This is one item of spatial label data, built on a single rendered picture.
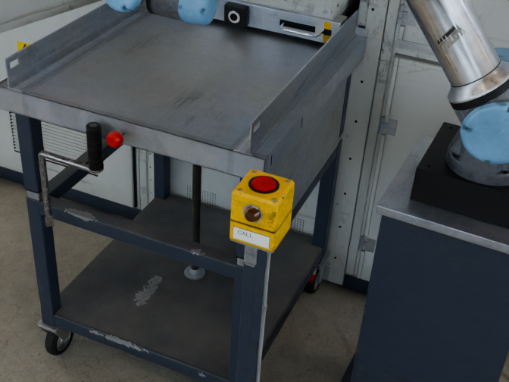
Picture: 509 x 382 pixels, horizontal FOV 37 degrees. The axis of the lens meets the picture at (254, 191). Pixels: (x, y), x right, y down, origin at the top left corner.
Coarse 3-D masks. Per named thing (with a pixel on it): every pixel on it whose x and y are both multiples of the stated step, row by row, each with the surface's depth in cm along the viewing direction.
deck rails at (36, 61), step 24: (72, 24) 175; (96, 24) 184; (120, 24) 192; (24, 48) 161; (48, 48) 169; (72, 48) 178; (336, 48) 183; (24, 72) 163; (48, 72) 167; (312, 72) 169; (288, 96) 157; (264, 120) 146; (240, 144) 146
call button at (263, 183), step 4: (252, 180) 122; (256, 180) 122; (260, 180) 122; (264, 180) 122; (268, 180) 122; (272, 180) 122; (252, 184) 121; (256, 184) 121; (260, 184) 121; (264, 184) 121; (268, 184) 121; (272, 184) 121; (256, 188) 120; (260, 188) 120; (264, 188) 120; (268, 188) 120; (272, 188) 121
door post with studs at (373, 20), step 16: (368, 0) 191; (384, 0) 189; (368, 16) 193; (384, 16) 191; (368, 48) 197; (368, 64) 199; (368, 80) 202; (368, 96) 204; (368, 112) 206; (352, 144) 213; (352, 160) 216; (352, 176) 218; (352, 192) 221; (352, 208) 224; (336, 240) 232; (336, 256) 235; (336, 272) 239
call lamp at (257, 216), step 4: (248, 204) 120; (244, 208) 120; (248, 208) 119; (252, 208) 119; (256, 208) 119; (244, 212) 120; (248, 212) 119; (252, 212) 119; (256, 212) 119; (260, 212) 120; (244, 216) 121; (248, 216) 119; (252, 216) 119; (256, 216) 119; (260, 216) 120; (248, 220) 120; (252, 220) 120; (256, 220) 120; (260, 220) 120
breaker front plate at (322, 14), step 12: (252, 0) 190; (264, 0) 189; (276, 0) 188; (288, 0) 186; (300, 0) 185; (312, 0) 184; (324, 0) 183; (300, 12) 187; (312, 12) 186; (324, 12) 184
